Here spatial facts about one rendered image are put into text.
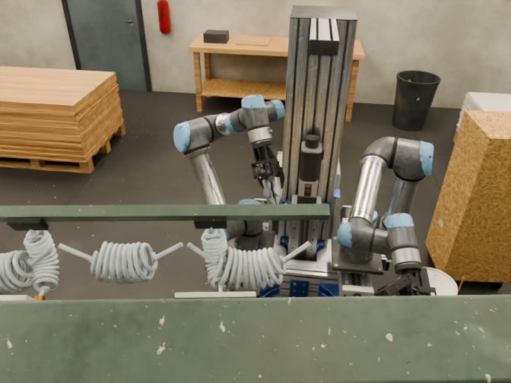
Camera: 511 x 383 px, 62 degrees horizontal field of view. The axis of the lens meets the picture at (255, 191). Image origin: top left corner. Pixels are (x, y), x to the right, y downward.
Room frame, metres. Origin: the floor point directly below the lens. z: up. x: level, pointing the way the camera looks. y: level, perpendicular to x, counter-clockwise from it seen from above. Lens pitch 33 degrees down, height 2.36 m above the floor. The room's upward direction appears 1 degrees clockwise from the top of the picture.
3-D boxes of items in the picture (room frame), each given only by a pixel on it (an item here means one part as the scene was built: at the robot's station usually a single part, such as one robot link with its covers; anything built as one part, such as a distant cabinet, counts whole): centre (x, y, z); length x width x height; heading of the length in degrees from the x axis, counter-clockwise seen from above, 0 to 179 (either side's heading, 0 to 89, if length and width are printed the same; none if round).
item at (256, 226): (1.55, 0.03, 1.20); 0.13 x 0.12 x 0.14; 129
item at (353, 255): (1.50, -0.47, 1.09); 0.15 x 0.15 x 0.10
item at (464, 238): (2.49, -1.64, 0.63); 0.50 x 0.42 x 1.25; 88
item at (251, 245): (1.55, 0.02, 1.09); 0.15 x 0.15 x 0.10
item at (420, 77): (5.25, -2.01, 0.33); 0.52 x 0.52 x 0.65
